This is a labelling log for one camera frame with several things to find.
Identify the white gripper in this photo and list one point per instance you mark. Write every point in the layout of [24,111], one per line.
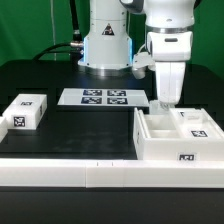
[169,82]

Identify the white cabinet door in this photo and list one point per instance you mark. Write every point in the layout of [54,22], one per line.
[195,124]
[155,109]

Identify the white cabinet body box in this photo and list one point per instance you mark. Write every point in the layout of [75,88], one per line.
[156,138]

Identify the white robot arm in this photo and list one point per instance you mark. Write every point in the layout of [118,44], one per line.
[168,41]

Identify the white cabinet top block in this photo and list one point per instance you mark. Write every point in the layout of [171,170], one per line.
[26,111]

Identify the white marker base plate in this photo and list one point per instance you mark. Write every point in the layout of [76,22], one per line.
[103,97]

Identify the white left fence rail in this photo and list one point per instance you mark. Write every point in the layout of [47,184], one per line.
[3,128]

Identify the white fence rail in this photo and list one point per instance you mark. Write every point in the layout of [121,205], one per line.
[110,173]
[3,128]

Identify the white front fence rail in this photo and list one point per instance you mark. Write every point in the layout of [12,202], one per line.
[110,173]

